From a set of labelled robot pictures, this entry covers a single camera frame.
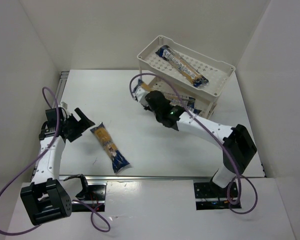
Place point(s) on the aluminium table edge rail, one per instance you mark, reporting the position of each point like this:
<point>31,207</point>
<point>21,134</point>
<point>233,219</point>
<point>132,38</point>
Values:
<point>61,85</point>

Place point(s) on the spaghetti bag with white label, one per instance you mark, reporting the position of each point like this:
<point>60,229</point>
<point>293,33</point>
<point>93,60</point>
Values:
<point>195,78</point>

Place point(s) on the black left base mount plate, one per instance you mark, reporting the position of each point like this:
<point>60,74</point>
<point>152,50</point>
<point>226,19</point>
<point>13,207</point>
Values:
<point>93,195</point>

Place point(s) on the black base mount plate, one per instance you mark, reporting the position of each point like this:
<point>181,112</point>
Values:
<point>209,196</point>
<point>93,195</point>

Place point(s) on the cream two-tier shelf cart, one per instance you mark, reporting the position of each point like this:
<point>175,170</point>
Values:
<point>217,72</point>

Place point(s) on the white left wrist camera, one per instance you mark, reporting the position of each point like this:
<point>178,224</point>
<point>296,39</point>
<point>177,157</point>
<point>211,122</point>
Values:
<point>65,107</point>

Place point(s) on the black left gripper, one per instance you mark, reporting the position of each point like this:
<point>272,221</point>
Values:
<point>73,126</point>

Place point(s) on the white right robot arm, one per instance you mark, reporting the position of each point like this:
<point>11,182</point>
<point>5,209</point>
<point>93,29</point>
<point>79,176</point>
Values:
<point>238,148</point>

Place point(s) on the yellow spaghetti bag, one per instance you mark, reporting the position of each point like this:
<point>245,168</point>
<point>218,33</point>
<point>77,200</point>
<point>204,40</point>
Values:
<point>118,161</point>
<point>143,85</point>

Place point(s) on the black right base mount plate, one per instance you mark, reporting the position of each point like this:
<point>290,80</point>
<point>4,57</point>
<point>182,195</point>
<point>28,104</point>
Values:
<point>209,196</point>

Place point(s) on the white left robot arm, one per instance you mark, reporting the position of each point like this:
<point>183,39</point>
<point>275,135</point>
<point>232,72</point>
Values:
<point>45,199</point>

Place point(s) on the front aluminium rail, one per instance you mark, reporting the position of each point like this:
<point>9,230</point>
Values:
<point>91,178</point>

